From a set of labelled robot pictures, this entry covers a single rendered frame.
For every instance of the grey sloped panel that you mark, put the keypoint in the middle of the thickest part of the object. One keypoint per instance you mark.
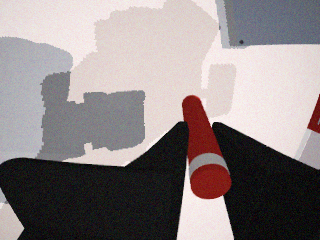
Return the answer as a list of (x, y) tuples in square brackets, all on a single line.
[(264, 22)]

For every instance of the red peg with white band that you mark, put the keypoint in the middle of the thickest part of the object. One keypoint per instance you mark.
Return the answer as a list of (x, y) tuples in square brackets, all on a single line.
[(208, 174)]

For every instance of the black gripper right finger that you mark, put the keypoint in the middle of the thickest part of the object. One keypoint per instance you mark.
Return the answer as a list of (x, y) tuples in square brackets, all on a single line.
[(273, 197)]

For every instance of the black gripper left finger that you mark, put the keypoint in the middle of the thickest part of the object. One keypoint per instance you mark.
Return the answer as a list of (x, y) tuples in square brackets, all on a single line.
[(141, 201)]

